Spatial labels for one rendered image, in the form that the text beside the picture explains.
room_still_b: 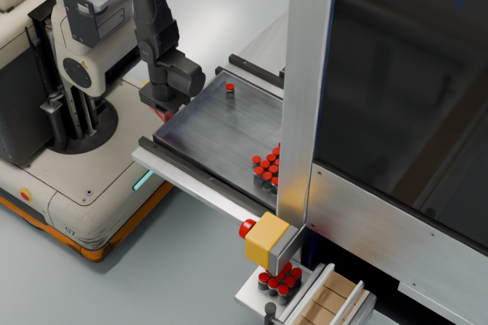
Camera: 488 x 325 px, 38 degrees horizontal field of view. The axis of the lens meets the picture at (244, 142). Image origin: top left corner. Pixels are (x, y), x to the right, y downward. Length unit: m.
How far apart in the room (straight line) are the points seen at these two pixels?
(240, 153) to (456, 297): 0.61
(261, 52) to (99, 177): 0.79
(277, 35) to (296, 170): 0.73
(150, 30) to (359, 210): 0.54
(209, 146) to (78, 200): 0.80
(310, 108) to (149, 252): 1.50
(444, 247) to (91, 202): 1.40
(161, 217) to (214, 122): 0.97
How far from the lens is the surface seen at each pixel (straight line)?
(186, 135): 1.63
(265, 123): 1.65
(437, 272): 1.21
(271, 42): 1.86
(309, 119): 1.10
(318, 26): 0.97
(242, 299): 1.39
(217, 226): 2.53
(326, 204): 1.23
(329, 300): 1.34
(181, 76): 1.45
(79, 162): 2.41
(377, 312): 1.40
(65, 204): 2.32
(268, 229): 1.29
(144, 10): 1.40
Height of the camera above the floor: 2.11
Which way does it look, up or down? 50 degrees down
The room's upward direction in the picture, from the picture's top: straight up
